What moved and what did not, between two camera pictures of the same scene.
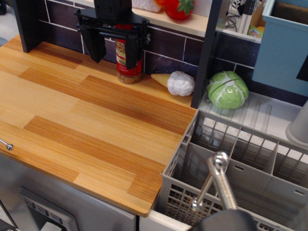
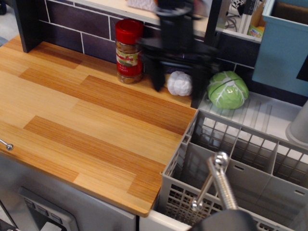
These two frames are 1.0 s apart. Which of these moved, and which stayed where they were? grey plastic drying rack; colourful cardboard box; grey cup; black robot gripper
Moved: black robot gripper
Stayed: colourful cardboard box; grey plastic drying rack; grey cup
